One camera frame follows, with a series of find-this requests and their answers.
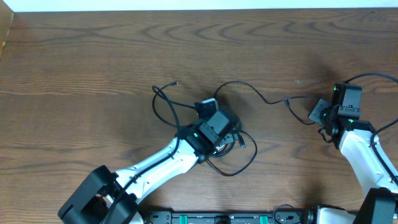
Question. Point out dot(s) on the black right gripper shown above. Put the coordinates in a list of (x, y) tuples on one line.
[(314, 114)]

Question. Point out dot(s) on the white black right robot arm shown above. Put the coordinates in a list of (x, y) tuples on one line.
[(359, 144)]

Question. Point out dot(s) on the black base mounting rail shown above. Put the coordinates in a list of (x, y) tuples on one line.
[(280, 216)]

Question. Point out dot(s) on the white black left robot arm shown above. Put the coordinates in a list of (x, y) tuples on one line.
[(114, 197)]

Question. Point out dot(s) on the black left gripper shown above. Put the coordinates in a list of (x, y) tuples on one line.
[(230, 135)]

